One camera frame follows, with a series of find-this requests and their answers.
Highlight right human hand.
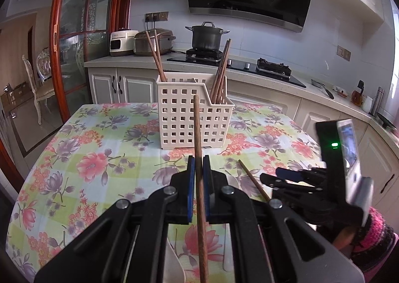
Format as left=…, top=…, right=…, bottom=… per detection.
left=333, top=226, right=358, bottom=250

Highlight red wooden glass door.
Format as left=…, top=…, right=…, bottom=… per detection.
left=0, top=0, right=133, bottom=184

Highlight white kitchen appliance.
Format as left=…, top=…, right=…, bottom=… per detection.
left=109, top=29, right=139, bottom=57

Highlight white dining chair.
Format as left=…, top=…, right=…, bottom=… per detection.
left=22, top=48, right=55, bottom=125

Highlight white lower kitchen cabinets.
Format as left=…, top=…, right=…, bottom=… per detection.
left=84, top=57, right=398, bottom=211

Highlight amber glass teapot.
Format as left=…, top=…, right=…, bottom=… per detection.
left=351, top=80, right=365, bottom=107

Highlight white cup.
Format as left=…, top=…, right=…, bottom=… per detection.
left=362, top=96, right=373, bottom=113

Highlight steel thermos bottle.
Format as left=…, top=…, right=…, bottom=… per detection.
left=369, top=86, right=385, bottom=117

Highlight white perforated plastic utensil basket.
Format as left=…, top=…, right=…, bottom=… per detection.
left=156, top=72, right=234, bottom=149

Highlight wall power socket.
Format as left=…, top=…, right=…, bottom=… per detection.
left=145, top=11, right=169, bottom=23

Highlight floral tablecloth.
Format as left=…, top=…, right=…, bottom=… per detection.
left=5, top=102, right=323, bottom=281

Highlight white ceramic spoon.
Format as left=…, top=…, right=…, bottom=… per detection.
left=163, top=239, right=186, bottom=283

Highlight phone mounted on gripper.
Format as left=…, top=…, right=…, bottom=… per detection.
left=315, top=119, right=373, bottom=211

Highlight black cooking pot with lid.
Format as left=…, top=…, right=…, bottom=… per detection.
left=185, top=21, right=230, bottom=50

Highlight silver rice cooker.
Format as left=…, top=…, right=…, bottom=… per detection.
left=134, top=27, right=176, bottom=56

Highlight wall switch plate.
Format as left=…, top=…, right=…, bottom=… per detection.
left=337, top=46, right=351, bottom=61

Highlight black gas stove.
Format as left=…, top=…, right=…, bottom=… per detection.
left=167, top=48, right=306, bottom=88

